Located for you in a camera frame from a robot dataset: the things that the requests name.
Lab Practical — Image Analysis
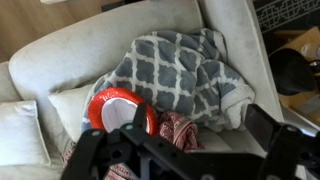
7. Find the navy patterned rug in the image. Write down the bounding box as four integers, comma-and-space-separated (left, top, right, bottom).
253, 0, 320, 34

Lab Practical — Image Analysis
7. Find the white throw pillow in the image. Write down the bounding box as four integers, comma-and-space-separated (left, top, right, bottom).
47, 83, 98, 144
0, 99, 52, 168

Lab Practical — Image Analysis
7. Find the cream back cushion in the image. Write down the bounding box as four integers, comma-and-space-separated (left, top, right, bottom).
0, 60, 23, 103
8, 0, 205, 158

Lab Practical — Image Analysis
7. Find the black round object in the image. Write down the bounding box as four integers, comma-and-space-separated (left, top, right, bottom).
268, 48, 318, 97

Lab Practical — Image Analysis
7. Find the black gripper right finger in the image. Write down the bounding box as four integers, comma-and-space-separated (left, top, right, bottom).
244, 103, 320, 180

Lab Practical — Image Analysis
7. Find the wooden chair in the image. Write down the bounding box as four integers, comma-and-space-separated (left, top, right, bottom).
266, 26, 320, 128

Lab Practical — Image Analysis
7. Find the beige couch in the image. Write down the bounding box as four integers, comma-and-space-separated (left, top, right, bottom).
0, 0, 311, 180

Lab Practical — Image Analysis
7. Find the red hat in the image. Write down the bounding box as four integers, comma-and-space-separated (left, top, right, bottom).
87, 87, 159, 136

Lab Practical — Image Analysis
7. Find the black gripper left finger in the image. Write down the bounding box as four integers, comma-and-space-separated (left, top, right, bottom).
60, 101, 158, 180

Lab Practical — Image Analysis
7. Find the grey white patterned blanket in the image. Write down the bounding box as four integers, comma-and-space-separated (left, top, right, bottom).
81, 28, 256, 134

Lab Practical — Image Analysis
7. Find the red patterned cloth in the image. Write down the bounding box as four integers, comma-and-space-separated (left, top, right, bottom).
61, 110, 206, 180

